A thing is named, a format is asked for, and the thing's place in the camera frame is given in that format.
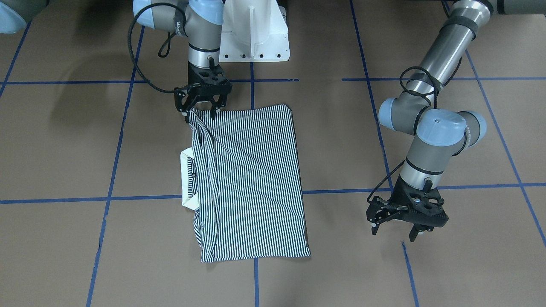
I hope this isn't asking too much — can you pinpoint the striped polo shirt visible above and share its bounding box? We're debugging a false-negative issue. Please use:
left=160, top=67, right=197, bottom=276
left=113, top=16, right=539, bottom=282
left=180, top=104, right=311, bottom=263

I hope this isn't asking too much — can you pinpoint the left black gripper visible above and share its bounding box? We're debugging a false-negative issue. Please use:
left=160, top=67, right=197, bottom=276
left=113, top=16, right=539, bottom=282
left=366, top=176, right=449, bottom=242

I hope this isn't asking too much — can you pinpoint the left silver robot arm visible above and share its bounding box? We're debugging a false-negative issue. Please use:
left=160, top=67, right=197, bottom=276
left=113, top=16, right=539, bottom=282
left=366, top=0, right=545, bottom=242

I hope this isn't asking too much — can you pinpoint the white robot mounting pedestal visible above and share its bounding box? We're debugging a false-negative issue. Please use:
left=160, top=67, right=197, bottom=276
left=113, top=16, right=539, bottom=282
left=220, top=0, right=290, bottom=63

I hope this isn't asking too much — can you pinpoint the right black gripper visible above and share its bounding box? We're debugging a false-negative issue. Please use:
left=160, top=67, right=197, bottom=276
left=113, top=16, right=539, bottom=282
left=174, top=62, right=232, bottom=124

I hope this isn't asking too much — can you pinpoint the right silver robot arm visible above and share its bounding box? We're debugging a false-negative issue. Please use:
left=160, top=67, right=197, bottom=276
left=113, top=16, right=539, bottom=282
left=75, top=0, right=232, bottom=122

